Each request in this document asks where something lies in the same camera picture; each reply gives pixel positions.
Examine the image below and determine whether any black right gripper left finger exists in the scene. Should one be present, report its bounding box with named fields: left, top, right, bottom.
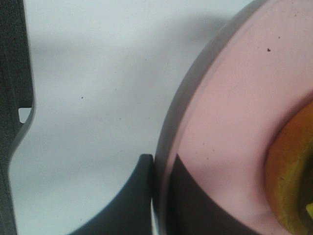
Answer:
left=0, top=0, right=34, bottom=235

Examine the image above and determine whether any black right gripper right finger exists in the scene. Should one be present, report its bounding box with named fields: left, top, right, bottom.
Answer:
left=72, top=154, right=154, bottom=235

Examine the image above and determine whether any burger with lettuce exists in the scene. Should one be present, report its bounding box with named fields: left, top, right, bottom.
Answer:
left=265, top=103, right=313, bottom=235

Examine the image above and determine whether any pink round plate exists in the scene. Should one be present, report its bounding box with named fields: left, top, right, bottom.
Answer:
left=153, top=0, right=313, bottom=235

